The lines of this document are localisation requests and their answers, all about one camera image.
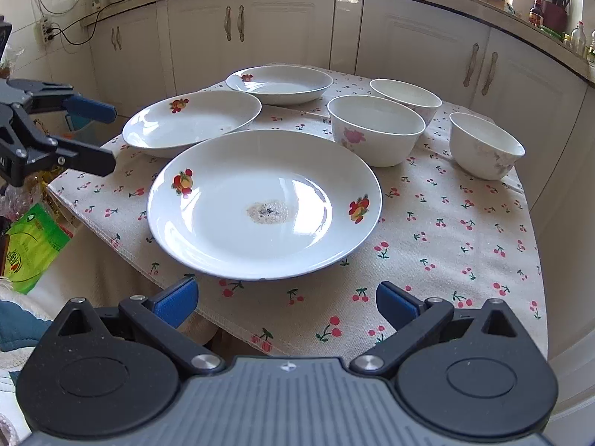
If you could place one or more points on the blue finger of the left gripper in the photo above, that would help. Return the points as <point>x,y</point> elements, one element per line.
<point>83,155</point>
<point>90,109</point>

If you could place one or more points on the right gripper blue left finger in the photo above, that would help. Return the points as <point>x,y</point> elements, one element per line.
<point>154,322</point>

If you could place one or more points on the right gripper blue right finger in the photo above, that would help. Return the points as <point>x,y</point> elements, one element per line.
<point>417,324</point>

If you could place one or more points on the fruit-pattern white plate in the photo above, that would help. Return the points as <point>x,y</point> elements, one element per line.
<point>168,127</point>
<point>281,85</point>

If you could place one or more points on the large front fruit-pattern plate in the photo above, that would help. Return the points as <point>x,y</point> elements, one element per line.
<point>263,205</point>

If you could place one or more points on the pink flower white bowl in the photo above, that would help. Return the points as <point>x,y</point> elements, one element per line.
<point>381,132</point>

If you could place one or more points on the white kitchen cabinets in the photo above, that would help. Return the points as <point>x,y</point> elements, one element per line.
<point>485,63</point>

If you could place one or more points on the green plastic bag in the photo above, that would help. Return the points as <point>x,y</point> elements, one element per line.
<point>29,247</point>

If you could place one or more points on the clear oil bottle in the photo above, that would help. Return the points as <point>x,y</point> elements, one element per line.
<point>578,40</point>

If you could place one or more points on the dark sauce bottle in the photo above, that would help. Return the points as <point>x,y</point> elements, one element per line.
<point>536,15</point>

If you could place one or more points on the red knife block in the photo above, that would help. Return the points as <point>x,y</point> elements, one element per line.
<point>555,14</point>

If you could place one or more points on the wall power strip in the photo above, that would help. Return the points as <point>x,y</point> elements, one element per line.
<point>46,30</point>

